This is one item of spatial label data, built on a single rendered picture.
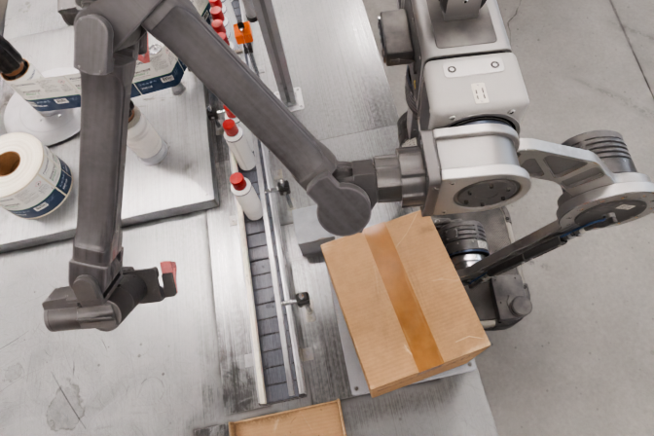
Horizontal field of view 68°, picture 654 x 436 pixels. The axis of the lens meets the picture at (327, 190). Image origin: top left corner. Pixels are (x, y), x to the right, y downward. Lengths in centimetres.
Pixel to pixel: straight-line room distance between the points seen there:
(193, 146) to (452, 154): 98
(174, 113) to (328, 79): 50
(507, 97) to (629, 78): 224
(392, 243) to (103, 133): 59
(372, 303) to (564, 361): 134
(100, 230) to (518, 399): 173
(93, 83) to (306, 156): 29
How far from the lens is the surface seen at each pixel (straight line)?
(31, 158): 153
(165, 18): 66
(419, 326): 98
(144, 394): 138
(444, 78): 72
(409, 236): 103
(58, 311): 92
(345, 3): 184
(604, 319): 232
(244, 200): 123
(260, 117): 66
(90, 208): 79
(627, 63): 299
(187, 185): 145
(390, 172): 68
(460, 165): 67
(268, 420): 128
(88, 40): 67
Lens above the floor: 208
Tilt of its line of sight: 63 degrees down
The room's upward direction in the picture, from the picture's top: 12 degrees counter-clockwise
